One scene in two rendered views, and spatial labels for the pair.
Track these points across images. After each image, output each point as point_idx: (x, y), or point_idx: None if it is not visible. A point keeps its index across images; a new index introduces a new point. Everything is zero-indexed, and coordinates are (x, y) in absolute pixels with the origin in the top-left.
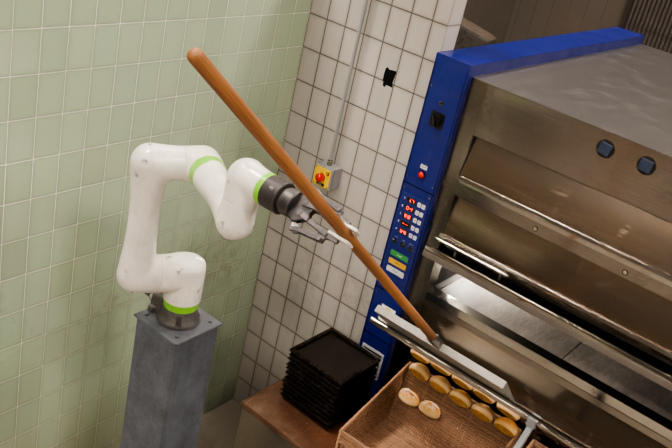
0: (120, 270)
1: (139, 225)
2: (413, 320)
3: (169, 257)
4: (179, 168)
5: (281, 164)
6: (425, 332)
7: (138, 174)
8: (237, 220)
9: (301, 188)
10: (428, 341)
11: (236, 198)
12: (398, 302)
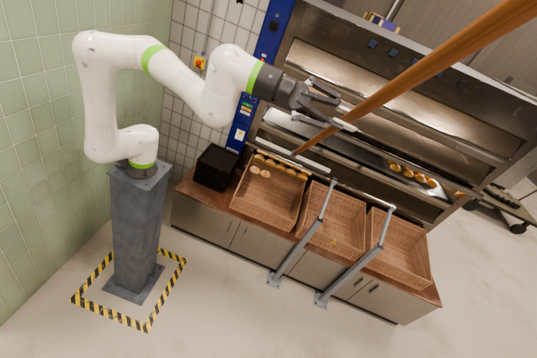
0: (88, 149)
1: (98, 112)
2: (301, 151)
3: (129, 132)
4: (129, 57)
5: (495, 40)
6: (298, 153)
7: (87, 64)
8: (226, 110)
9: (420, 82)
10: (288, 153)
11: (225, 89)
12: (308, 147)
